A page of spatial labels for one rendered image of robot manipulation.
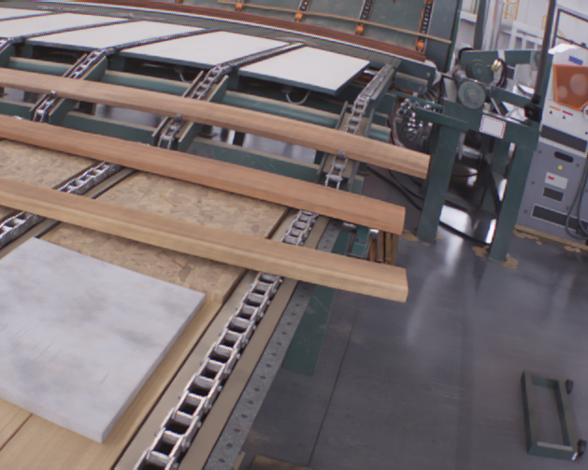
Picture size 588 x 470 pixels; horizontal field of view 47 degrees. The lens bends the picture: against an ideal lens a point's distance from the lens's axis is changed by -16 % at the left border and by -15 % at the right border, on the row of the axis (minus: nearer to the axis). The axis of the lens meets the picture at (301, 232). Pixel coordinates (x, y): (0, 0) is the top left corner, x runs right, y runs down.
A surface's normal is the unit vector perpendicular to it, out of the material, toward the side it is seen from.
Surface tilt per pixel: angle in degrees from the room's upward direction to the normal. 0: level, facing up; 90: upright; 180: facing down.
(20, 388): 0
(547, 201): 90
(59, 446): 0
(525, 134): 90
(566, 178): 90
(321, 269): 0
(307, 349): 90
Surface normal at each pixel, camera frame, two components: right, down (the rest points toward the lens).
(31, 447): 0.21, -0.92
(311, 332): -0.17, 0.30
